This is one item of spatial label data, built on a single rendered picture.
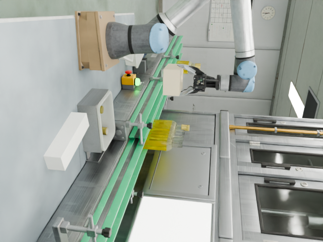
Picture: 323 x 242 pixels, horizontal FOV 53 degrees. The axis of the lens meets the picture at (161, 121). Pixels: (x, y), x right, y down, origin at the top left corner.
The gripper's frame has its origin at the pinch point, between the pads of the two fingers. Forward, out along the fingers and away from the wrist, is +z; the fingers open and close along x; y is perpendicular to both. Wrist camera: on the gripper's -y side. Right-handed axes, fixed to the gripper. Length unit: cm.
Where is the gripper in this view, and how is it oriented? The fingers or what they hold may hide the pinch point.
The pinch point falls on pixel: (176, 79)
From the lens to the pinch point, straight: 153.8
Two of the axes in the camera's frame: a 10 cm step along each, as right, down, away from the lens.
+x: -0.2, 9.4, 3.3
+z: -9.8, -0.7, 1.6
